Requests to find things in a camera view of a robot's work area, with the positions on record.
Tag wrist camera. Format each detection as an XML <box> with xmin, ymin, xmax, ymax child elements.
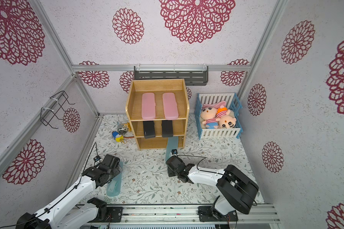
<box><xmin>94</xmin><ymin>155</ymin><xmax>102</xmax><ymax>164</ymax></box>
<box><xmin>171</xmin><ymin>149</ymin><xmax>178</xmax><ymax>156</ymax></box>

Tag pink pencil case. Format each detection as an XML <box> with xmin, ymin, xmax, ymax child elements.
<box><xmin>141</xmin><ymin>93</ymin><xmax>156</xmax><ymax>121</ymax></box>
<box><xmin>162</xmin><ymin>92</ymin><xmax>179</xmax><ymax>120</ymax></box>

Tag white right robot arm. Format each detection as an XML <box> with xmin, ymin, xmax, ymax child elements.
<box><xmin>166</xmin><ymin>156</ymin><xmax>259</xmax><ymax>216</ymax></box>

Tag aluminium frame rails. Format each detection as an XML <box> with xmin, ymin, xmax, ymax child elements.
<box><xmin>0</xmin><ymin>0</ymin><xmax>287</xmax><ymax>229</ymax></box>

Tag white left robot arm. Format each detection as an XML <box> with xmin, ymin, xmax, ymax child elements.
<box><xmin>15</xmin><ymin>155</ymin><xmax>122</xmax><ymax>229</ymax></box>

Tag grey plush keychain toy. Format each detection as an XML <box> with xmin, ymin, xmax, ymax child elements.
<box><xmin>117</xmin><ymin>123</ymin><xmax>132</xmax><ymax>135</ymax></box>

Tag grey wall-mounted rack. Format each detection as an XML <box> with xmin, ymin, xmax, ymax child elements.
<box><xmin>134</xmin><ymin>66</ymin><xmax>209</xmax><ymax>86</ymax></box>

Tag wooden three-tier shelf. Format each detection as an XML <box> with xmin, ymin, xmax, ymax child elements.
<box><xmin>125</xmin><ymin>79</ymin><xmax>190</xmax><ymax>150</ymax></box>

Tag blue yellow keychain toy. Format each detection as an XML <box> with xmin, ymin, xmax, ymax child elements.
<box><xmin>112</xmin><ymin>131</ymin><xmax>134</xmax><ymax>143</ymax></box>

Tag blue white toy crate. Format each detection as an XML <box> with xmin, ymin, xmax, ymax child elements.
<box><xmin>195</xmin><ymin>93</ymin><xmax>243</xmax><ymax>139</ymax></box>

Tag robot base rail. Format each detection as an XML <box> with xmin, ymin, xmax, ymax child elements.
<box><xmin>74</xmin><ymin>197</ymin><xmax>280</xmax><ymax>229</ymax></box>

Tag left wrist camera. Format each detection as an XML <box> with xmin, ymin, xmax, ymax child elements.
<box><xmin>94</xmin><ymin>155</ymin><xmax>102</xmax><ymax>164</ymax></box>

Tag pink plush pig toy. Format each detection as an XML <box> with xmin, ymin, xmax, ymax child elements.
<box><xmin>200</xmin><ymin>101</ymin><xmax>226</xmax><ymax>129</ymax></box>

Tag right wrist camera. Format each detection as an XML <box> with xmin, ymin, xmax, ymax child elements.
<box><xmin>171</xmin><ymin>149</ymin><xmax>178</xmax><ymax>156</ymax></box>

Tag orange striped plush toy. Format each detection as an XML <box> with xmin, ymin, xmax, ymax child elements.
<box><xmin>216</xmin><ymin>106</ymin><xmax>237</xmax><ymax>128</ymax></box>

